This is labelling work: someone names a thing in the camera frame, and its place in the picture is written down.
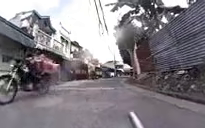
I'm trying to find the row of parked vehicles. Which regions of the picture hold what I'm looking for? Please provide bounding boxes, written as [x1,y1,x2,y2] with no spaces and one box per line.
[69,59,131,81]

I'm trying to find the grey asphalt road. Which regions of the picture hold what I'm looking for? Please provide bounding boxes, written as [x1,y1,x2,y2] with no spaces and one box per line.
[0,77,205,128]

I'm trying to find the tree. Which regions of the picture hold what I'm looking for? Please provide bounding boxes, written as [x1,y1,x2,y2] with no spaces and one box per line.
[105,0,190,68]

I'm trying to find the white building with balcony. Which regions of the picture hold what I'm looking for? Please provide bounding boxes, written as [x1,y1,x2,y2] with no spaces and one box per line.
[9,9,73,81]

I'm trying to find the robot's own part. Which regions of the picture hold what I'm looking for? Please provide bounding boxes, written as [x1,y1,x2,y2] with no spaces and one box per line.
[128,111,145,128]

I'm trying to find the rubble bank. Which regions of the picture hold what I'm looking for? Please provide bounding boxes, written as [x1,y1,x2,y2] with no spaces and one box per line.
[128,65,205,101]

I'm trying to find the motorcycle with red load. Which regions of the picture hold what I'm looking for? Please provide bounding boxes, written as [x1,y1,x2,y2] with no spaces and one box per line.
[0,54,62,106]

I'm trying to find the corrugated metal fence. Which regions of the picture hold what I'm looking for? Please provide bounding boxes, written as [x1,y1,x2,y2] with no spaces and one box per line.
[147,0,205,72]

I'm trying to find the grey low-roofed building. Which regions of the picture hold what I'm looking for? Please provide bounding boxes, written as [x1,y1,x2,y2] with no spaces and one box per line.
[0,9,36,85]

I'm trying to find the overhead wires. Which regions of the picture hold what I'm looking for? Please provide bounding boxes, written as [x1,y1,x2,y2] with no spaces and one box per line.
[88,0,115,58]

